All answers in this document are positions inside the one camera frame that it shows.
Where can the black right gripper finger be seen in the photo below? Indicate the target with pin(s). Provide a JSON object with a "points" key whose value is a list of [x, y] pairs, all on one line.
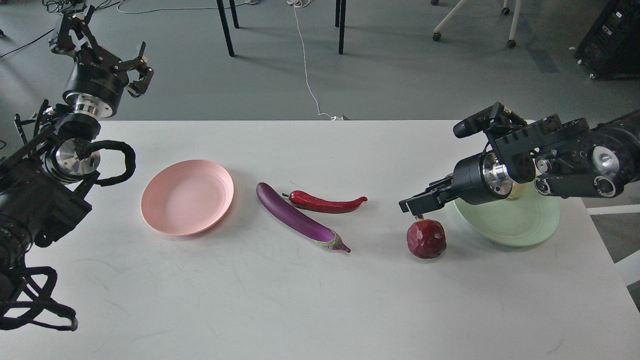
{"points": [[424, 205], [441, 189]]}

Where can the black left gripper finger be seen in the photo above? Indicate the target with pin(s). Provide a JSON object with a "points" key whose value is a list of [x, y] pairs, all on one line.
{"points": [[135, 74], [73, 38]]}

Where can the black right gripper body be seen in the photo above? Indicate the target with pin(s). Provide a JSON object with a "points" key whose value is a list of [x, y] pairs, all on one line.
{"points": [[480, 179]]}

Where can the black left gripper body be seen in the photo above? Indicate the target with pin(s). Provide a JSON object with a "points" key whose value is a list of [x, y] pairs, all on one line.
{"points": [[93, 76]]}

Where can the dark red pomegranate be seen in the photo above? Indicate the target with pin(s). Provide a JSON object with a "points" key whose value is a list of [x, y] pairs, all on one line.
{"points": [[426, 238]]}

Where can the red chili pepper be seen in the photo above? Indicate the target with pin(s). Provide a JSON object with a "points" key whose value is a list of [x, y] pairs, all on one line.
{"points": [[305, 201]]}

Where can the purple eggplant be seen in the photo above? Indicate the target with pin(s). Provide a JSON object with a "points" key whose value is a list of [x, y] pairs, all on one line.
{"points": [[296, 220]]}

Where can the yellow-green peach fruit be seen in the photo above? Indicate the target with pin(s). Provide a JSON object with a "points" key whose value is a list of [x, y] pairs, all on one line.
{"points": [[517, 190]]}

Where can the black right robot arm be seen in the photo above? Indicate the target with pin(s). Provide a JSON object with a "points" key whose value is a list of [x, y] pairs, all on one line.
{"points": [[564, 160]]}

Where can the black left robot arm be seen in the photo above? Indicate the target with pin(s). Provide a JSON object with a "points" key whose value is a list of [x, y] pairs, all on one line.
{"points": [[44, 184]]}

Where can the light green plate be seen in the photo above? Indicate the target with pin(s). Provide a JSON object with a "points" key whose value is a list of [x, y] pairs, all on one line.
{"points": [[520, 223]]}

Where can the black table legs left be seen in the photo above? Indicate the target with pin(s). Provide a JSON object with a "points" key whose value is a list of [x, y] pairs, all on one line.
{"points": [[225, 24]]}

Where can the black table legs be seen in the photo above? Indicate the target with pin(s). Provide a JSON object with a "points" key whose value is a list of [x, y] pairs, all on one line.
{"points": [[225, 24], [340, 23]]}

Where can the pink plate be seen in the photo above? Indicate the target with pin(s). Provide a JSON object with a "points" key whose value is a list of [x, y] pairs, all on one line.
{"points": [[187, 198]]}

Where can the white chair base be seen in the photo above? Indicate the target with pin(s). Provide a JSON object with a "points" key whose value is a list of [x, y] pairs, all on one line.
{"points": [[460, 20]]}

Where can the black equipment case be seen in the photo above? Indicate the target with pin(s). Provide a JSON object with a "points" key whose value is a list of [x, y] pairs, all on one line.
{"points": [[611, 48]]}

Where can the black table legs right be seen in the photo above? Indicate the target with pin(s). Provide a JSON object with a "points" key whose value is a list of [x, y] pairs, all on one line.
{"points": [[340, 23]]}

